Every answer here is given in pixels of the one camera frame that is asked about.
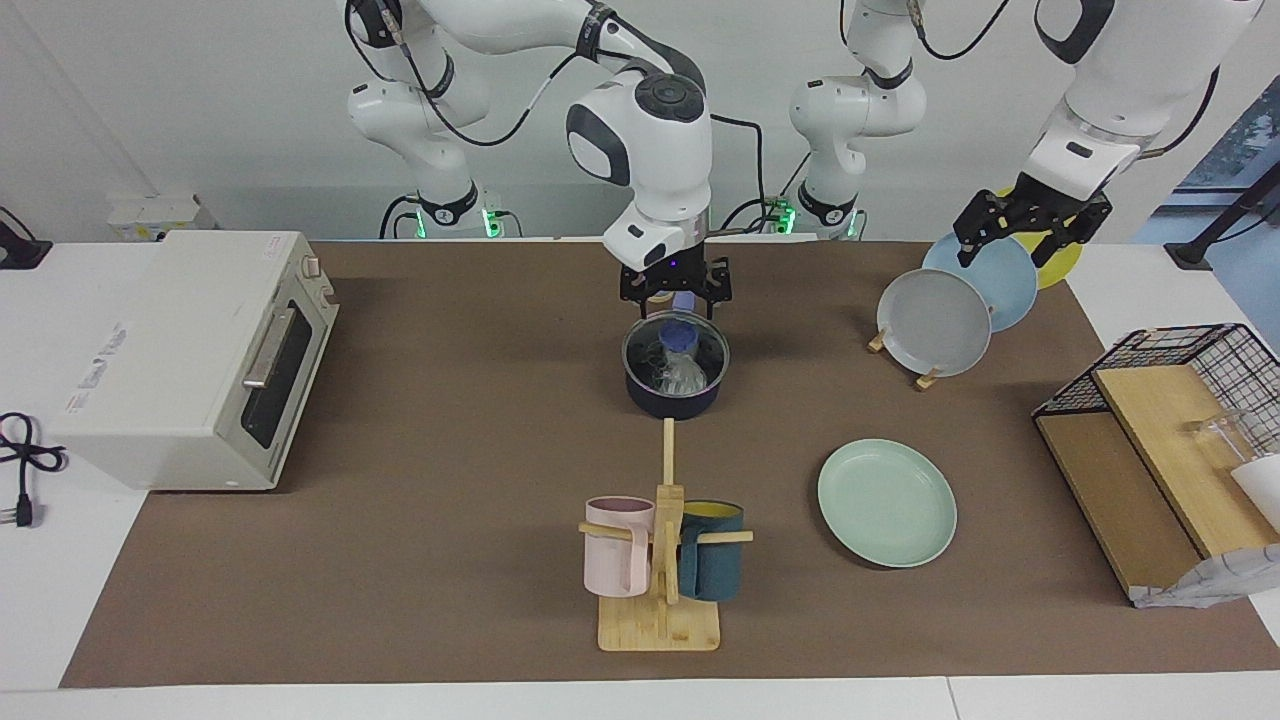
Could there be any glass lid with blue knob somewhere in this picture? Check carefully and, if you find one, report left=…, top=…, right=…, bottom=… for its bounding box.
left=622, top=312, right=731, bottom=395

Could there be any clear plastic bag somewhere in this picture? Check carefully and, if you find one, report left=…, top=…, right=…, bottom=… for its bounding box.
left=645, top=345, right=707, bottom=393

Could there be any yellow plate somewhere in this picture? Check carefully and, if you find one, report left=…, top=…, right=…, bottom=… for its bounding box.
left=995, top=185, right=1084, bottom=291

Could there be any light blue plate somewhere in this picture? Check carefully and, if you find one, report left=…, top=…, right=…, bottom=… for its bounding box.
left=922, top=232, right=1039, bottom=333

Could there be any grey plate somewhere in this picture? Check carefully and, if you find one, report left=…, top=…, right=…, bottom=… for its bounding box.
left=877, top=268, right=993, bottom=378

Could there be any wooden plate rack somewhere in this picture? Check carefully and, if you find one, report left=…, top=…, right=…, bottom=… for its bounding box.
left=867, top=320, right=946, bottom=391

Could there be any light green plate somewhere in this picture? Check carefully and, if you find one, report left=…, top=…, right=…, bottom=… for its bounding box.
left=817, top=439, right=958, bottom=569

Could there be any dark blue saucepan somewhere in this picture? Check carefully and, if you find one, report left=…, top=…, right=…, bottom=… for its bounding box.
left=622, top=290, right=731, bottom=421

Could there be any black angled stand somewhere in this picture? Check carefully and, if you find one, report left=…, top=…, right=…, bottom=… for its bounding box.
left=1165, top=160, right=1280, bottom=269

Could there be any wooden shelf box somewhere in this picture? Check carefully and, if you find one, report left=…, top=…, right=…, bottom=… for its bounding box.
left=1035, top=365, right=1280, bottom=601

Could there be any pink mug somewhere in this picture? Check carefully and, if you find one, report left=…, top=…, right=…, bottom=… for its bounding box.
left=584, top=496, right=657, bottom=599

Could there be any clear glass cup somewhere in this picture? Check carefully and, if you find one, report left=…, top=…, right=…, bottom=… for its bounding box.
left=1185, top=410, right=1273, bottom=473

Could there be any dark teal mug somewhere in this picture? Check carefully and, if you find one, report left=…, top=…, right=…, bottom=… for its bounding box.
left=678, top=500, right=745, bottom=602

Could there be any wooden mug tree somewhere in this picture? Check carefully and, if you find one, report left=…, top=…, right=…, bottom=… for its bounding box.
left=578, top=418, right=754, bottom=653

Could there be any white cup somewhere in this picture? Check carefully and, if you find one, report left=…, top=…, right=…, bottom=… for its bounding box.
left=1230, top=455, right=1280, bottom=533

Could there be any brown table mat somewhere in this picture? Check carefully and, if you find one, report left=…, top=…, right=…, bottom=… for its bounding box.
left=60, top=240, right=1280, bottom=689

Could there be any white patterned paper liner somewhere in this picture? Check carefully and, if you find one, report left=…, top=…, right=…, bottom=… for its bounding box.
left=1130, top=545, right=1280, bottom=609

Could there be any beige toaster oven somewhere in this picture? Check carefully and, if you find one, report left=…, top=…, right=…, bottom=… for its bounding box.
left=48, top=230, right=339, bottom=492

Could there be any white power strip box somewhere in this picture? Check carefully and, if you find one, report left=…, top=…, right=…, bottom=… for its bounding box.
left=108, top=195, right=217, bottom=241

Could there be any black left base cable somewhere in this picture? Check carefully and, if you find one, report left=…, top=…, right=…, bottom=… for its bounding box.
left=710, top=113, right=813, bottom=236

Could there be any black base cable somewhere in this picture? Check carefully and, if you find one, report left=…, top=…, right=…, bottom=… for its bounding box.
left=710, top=113, right=813, bottom=236
left=380, top=193, right=423, bottom=241

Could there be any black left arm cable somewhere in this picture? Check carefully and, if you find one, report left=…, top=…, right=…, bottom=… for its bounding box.
left=840, top=0, right=1221, bottom=159

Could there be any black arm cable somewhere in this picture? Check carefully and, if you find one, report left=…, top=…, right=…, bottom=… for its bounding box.
left=840, top=0, right=1221, bottom=159
left=345, top=0, right=593, bottom=148

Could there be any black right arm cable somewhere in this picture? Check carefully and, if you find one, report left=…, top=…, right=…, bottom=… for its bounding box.
left=345, top=0, right=593, bottom=148

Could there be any black right base cable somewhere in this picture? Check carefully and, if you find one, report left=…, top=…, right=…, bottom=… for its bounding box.
left=380, top=193, right=423, bottom=241

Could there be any black clamp mount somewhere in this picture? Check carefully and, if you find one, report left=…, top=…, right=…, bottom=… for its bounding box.
left=0, top=207, right=53, bottom=270

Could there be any black power cord with plug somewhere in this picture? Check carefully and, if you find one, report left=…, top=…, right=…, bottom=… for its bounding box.
left=0, top=412, right=69, bottom=529

